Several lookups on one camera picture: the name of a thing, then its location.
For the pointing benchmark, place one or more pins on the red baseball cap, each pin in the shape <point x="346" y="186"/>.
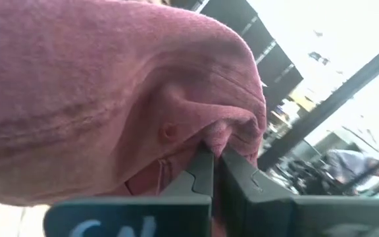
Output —
<point x="87" y="98"/>

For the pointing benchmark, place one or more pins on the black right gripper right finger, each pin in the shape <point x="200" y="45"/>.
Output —
<point x="275" y="214"/>

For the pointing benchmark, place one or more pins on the person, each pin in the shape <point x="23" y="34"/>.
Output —
<point x="350" y="164"/>

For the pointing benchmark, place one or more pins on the black frame post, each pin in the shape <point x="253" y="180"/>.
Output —
<point x="327" y="105"/>

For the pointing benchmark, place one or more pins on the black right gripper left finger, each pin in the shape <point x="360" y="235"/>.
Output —
<point x="133" y="214"/>

